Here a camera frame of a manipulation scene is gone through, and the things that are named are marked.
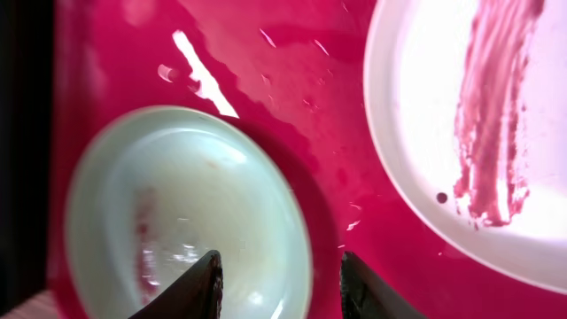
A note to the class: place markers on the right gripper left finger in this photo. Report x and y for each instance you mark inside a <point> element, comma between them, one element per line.
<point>196,294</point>

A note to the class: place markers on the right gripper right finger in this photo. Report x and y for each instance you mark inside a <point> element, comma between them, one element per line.
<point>364,295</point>

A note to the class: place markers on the light blue plate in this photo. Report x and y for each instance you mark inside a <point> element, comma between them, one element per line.
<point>162,186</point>

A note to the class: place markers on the red plastic tray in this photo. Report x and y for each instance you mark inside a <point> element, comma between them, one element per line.
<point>293,72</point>

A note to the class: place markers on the white plate top right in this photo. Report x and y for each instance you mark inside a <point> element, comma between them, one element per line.
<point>413,68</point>

